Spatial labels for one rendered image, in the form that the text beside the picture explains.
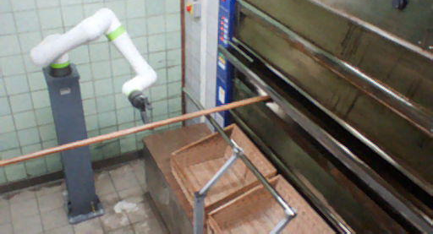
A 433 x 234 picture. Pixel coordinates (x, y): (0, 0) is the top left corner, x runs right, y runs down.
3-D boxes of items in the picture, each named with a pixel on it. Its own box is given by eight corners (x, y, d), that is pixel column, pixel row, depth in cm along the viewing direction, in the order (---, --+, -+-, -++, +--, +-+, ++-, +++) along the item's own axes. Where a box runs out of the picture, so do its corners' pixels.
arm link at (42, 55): (20, 55, 262) (87, 18, 239) (36, 45, 275) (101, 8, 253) (35, 73, 266) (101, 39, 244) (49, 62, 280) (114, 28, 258)
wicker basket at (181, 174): (233, 154, 324) (235, 122, 310) (274, 204, 282) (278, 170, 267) (169, 171, 306) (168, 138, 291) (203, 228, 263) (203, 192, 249)
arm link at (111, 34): (85, 19, 258) (101, 8, 253) (95, 11, 269) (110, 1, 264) (106, 45, 264) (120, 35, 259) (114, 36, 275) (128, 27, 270)
